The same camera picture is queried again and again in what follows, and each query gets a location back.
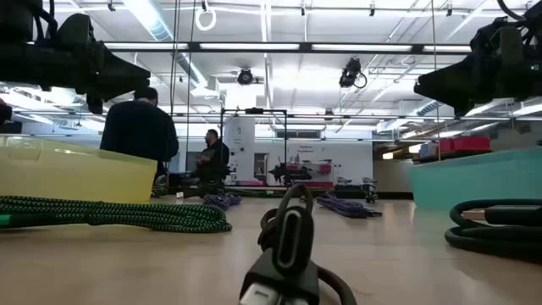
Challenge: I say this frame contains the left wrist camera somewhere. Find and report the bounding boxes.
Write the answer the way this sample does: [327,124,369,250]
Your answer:
[57,12,105,53]

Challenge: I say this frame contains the yellow plastic bin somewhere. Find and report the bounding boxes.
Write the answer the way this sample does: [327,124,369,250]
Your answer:
[0,134,158,205]

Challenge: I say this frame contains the green braided cable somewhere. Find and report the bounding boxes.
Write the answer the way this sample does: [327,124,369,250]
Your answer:
[0,195,234,235]

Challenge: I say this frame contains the red and black workbench equipment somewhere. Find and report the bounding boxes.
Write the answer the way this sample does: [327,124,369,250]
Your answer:
[268,159,336,190]

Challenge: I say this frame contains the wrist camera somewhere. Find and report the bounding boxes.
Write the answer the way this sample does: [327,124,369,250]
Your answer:
[470,16,527,64]
[57,12,105,53]

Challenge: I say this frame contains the thin hanging cord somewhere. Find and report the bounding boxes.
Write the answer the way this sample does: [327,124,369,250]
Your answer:
[430,0,442,163]

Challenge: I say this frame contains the yellow hanging cord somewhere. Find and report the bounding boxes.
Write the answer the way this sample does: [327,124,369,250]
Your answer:
[169,0,179,179]

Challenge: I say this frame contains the white hanging ring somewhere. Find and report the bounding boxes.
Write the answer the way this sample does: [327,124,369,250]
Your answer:
[195,7,218,32]

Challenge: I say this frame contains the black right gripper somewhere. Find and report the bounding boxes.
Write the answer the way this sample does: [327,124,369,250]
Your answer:
[413,56,535,117]

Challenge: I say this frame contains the thin black USB cable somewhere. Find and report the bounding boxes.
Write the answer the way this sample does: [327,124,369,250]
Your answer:
[239,183,358,305]

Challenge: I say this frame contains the purple braided cable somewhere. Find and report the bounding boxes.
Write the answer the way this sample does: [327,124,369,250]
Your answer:
[315,191,384,219]
[202,192,244,213]

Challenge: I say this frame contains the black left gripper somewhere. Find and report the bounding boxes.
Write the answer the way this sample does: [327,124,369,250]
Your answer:
[40,42,152,115]

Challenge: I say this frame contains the thick black cable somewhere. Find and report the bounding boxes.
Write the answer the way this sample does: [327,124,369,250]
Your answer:
[443,198,542,260]

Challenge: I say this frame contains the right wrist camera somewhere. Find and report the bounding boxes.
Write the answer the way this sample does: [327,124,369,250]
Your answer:
[470,16,527,64]

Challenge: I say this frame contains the teal plastic bin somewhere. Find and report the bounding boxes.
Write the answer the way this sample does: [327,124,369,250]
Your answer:
[408,147,542,212]

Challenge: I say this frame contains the person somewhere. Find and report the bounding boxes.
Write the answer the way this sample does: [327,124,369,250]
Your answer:
[99,86,180,181]
[195,129,231,190]

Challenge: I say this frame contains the black floor stand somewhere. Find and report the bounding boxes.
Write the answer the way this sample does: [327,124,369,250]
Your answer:
[361,177,380,205]

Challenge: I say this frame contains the red storage bins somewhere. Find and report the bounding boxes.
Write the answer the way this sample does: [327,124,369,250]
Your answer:
[439,136,492,154]

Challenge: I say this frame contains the black overhead light bar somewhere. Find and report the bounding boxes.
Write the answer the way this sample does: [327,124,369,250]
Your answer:
[103,41,473,55]

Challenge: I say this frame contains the black ceiling spotlight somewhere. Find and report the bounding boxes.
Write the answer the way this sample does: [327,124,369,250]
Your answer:
[338,58,368,90]
[236,67,255,86]

